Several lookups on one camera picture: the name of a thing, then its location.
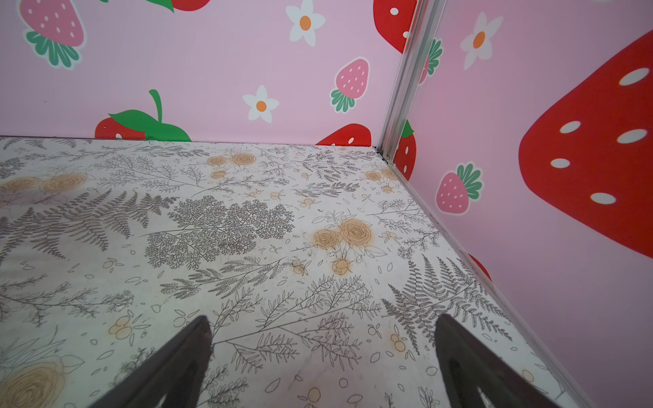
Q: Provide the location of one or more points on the aluminium corner post right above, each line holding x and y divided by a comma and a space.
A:
425, 20

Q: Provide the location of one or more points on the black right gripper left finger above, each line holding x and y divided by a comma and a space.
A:
171, 377

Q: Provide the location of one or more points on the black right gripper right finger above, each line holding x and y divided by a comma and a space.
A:
471, 371

